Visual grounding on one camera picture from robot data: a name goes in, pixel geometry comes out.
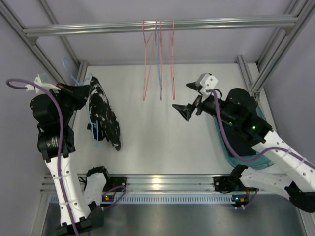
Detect black white patterned garment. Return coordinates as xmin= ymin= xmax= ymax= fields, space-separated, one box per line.
xmin=89 ymin=76 xmax=122 ymax=151

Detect black trousers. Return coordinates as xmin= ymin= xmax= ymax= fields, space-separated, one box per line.
xmin=214 ymin=118 xmax=257 ymax=160

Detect blue wire hanger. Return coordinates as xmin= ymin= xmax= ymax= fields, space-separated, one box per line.
xmin=154 ymin=19 xmax=163 ymax=101
xmin=62 ymin=57 xmax=99 ymax=147

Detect pink wire hanger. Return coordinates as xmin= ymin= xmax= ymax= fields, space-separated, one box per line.
xmin=142 ymin=20 xmax=153 ymax=101
xmin=158 ymin=19 xmax=163 ymax=78

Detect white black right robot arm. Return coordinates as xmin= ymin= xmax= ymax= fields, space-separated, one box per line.
xmin=173 ymin=88 xmax=315 ymax=213

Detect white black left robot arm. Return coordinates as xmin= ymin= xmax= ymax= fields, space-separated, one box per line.
xmin=30 ymin=84 xmax=110 ymax=236

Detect teal plastic bin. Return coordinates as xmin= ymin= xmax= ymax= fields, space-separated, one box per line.
xmin=212 ymin=105 xmax=273 ymax=171

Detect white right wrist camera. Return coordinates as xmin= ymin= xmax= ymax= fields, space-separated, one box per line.
xmin=197 ymin=73 xmax=218 ymax=96

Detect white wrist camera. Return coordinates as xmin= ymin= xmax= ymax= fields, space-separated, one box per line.
xmin=197 ymin=73 xmax=218 ymax=96
xmin=25 ymin=73 xmax=61 ymax=94

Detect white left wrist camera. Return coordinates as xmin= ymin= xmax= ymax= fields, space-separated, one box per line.
xmin=25 ymin=73 xmax=61 ymax=94

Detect aluminium frame post left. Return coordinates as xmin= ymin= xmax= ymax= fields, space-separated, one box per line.
xmin=0 ymin=0 xmax=80 ymax=85

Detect aluminium frame post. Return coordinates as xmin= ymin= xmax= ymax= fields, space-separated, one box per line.
xmin=0 ymin=0 xmax=80 ymax=85
xmin=236 ymin=0 xmax=315 ymax=101

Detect aluminium frame post right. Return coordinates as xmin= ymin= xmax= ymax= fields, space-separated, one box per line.
xmin=236 ymin=0 xmax=315 ymax=101

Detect blue empty wire hanger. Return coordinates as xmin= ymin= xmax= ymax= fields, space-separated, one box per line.
xmin=154 ymin=19 xmax=163 ymax=101

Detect pink empty wire hanger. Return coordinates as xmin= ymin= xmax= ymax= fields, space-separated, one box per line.
xmin=158 ymin=19 xmax=163 ymax=78

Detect aluminium hanging rail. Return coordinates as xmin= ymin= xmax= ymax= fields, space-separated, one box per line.
xmin=23 ymin=14 xmax=298 ymax=37

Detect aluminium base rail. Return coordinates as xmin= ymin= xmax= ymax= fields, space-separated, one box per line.
xmin=40 ymin=173 xmax=286 ymax=195

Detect perforated grey cable duct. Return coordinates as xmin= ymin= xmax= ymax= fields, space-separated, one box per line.
xmin=101 ymin=193 xmax=248 ymax=205

